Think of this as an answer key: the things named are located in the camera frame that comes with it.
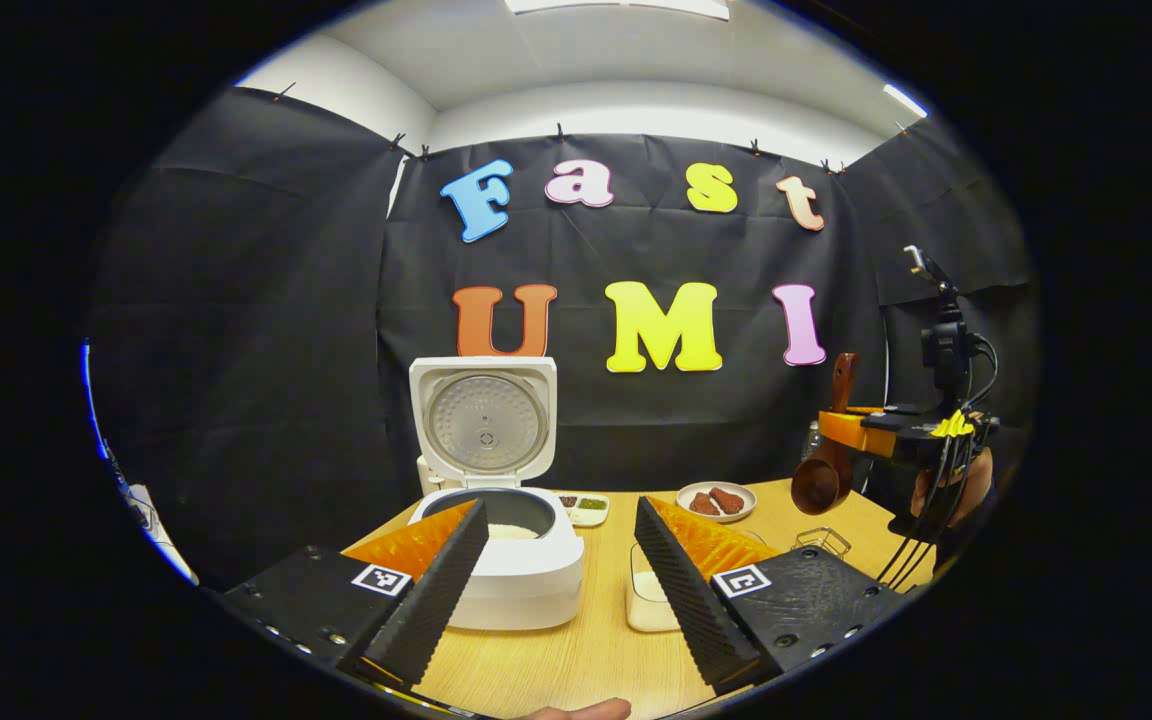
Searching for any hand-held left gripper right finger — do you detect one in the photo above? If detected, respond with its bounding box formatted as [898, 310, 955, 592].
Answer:
[633, 495, 912, 691]

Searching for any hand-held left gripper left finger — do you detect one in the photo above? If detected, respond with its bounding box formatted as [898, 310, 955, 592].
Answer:
[216, 497, 492, 691]

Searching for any wooden spoon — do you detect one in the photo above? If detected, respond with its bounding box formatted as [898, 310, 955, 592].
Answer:
[791, 352, 862, 517]

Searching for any white rice cooker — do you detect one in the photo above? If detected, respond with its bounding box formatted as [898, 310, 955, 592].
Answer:
[408, 355, 587, 631]

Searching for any wire chopstick holder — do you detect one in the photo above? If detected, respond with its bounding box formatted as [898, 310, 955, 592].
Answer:
[794, 527, 852, 559]

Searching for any clear plastic box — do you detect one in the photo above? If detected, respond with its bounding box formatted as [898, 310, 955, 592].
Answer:
[626, 543, 682, 633]

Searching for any white plate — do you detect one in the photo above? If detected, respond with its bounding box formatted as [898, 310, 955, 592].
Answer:
[676, 481, 757, 523]

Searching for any white divided sauce dish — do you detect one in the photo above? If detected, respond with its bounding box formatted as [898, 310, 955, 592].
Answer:
[558, 493, 610, 528]

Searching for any white device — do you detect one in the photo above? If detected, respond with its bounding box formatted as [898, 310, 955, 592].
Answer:
[126, 483, 199, 586]

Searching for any black backdrop cloth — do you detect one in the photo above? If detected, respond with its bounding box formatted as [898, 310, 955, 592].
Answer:
[86, 85, 1042, 591]

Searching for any lit display screen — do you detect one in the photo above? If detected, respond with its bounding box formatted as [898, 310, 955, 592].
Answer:
[81, 340, 127, 481]

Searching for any large ceiling light panel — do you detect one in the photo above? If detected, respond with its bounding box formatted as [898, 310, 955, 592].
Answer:
[506, 0, 730, 21]

